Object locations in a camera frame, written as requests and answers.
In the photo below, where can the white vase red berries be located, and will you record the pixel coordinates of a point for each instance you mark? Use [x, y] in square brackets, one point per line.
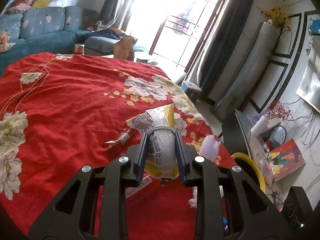
[277, 111]

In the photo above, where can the dark curtain left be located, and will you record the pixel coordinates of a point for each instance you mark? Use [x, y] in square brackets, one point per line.
[110, 11]

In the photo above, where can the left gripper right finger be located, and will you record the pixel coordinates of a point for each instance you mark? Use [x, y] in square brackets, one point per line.
[182, 158]

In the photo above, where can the brown paper bag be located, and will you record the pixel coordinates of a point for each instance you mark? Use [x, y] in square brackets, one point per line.
[123, 49]

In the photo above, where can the teal storage stool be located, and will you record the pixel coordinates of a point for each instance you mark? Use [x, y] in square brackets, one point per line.
[192, 91]

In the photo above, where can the blue fabric sofa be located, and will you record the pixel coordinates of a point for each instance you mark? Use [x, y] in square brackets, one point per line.
[52, 29]

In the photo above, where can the lavender paper cupcake liner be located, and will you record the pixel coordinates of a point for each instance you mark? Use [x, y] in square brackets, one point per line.
[210, 148]

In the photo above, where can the round black mirror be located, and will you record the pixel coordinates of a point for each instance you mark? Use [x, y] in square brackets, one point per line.
[276, 137]

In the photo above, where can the colourful portrait painting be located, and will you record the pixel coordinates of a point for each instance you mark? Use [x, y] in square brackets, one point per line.
[285, 160]

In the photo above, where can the red metal can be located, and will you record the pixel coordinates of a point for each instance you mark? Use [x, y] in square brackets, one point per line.
[79, 49]

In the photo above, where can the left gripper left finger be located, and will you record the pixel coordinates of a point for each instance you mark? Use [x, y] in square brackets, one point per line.
[140, 160]

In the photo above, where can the dark grey curtain right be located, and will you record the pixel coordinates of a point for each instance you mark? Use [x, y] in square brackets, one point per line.
[221, 43]

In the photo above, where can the grey standing air conditioner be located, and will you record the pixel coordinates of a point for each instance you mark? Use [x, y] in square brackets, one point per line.
[249, 72]

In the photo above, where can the yellow rimmed black trash bin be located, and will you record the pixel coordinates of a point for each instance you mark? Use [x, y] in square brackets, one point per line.
[250, 167]

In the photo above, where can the yellow white snack bag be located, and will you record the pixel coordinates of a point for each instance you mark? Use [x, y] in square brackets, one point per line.
[158, 124]

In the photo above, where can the yellow cushion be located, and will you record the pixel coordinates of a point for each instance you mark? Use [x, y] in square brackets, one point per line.
[37, 4]

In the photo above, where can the red floral tablecloth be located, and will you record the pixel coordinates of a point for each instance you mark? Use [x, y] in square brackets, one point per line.
[59, 111]

